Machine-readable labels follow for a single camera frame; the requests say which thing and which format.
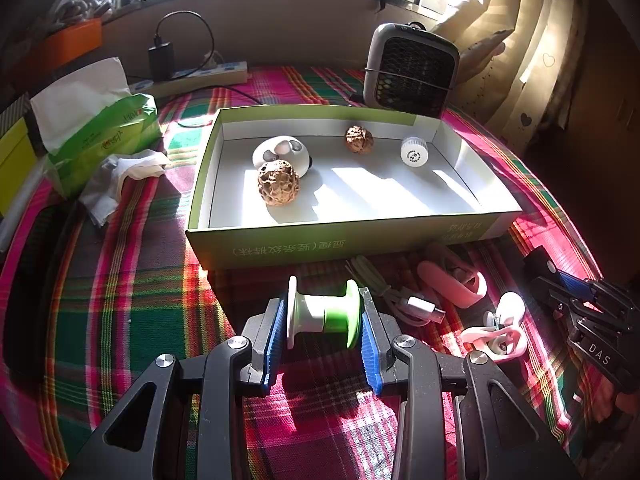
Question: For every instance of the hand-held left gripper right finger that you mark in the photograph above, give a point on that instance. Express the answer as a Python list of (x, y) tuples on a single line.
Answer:
[(370, 350)]

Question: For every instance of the white round brush head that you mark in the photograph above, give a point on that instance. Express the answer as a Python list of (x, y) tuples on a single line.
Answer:
[(414, 151)]

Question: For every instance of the white and green spool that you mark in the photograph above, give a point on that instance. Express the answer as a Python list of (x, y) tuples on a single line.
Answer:
[(325, 317)]

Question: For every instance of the yellow-green box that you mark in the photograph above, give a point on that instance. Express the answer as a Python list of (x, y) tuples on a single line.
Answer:
[(15, 160)]

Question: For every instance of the striped box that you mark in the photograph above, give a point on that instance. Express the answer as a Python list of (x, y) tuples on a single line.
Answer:
[(12, 112)]

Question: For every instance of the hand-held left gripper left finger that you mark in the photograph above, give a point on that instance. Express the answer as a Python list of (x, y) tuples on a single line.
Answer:
[(272, 345)]

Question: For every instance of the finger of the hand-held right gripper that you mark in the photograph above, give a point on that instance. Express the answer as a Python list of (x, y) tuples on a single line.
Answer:
[(560, 295), (572, 280)]

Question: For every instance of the orange box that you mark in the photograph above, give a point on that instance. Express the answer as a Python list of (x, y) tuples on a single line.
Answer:
[(75, 42)]

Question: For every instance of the white round gadget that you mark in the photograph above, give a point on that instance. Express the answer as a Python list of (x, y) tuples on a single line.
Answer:
[(272, 147)]

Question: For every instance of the heart-print curtain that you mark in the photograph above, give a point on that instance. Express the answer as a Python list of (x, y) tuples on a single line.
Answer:
[(525, 35)]

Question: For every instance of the green tissue pack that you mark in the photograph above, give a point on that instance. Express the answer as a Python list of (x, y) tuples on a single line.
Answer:
[(100, 140)]

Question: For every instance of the black power adapter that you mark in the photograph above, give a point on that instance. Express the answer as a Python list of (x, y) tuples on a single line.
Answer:
[(162, 62)]

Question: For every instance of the green cardboard box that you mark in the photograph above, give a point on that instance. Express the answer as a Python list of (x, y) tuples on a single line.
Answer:
[(300, 252)]

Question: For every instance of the plaid blanket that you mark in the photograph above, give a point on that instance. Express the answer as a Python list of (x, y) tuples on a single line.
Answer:
[(125, 285)]

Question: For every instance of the small black plug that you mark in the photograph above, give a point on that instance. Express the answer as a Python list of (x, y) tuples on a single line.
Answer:
[(356, 96)]

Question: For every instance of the crumpled white tissue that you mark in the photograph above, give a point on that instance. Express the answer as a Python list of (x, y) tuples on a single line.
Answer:
[(135, 167)]

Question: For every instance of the brown textured walnut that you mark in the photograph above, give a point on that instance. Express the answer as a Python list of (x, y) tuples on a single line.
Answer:
[(278, 182), (360, 138)]

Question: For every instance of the pink plastic clip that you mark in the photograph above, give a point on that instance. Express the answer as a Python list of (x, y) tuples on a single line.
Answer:
[(472, 334), (470, 292)]

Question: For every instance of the grey desktop fan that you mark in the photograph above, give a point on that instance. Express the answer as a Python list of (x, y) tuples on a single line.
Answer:
[(410, 70)]

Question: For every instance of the white power strip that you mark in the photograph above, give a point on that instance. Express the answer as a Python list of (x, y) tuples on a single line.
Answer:
[(225, 72)]

